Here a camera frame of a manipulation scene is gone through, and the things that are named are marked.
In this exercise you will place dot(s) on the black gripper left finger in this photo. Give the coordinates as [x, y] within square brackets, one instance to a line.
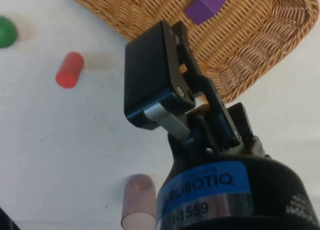
[147, 77]

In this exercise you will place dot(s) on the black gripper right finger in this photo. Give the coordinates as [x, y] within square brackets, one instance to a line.
[241, 122]

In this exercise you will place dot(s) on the purple triangular block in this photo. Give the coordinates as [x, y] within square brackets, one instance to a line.
[206, 7]

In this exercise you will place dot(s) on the red cylinder block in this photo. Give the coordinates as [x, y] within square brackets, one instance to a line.
[68, 71]

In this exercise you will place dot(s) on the brown wicker basket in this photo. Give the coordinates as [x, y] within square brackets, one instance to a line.
[250, 40]

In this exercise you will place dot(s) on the see-through pink cup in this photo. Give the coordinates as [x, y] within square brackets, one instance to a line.
[138, 202]

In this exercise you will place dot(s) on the green ball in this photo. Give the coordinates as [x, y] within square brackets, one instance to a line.
[6, 32]

